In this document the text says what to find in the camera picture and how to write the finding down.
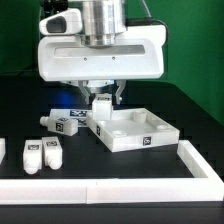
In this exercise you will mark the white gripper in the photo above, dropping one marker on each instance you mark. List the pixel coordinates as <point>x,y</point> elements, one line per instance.
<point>136,54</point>

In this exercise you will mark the white square tabletop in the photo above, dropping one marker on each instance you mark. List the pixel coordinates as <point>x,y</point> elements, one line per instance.
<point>132,129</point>

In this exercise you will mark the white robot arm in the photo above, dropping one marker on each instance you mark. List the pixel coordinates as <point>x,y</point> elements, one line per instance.
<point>90,44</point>

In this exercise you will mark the fiducial tag sheet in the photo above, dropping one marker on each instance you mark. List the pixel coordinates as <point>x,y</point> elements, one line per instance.
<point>79,114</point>

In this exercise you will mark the white block at left edge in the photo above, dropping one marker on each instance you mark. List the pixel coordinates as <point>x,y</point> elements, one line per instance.
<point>2,149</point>

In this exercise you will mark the white obstacle fence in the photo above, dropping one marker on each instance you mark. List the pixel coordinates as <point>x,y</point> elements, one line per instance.
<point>203,185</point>

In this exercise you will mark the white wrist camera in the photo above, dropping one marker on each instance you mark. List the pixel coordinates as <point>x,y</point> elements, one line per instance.
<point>68,22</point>

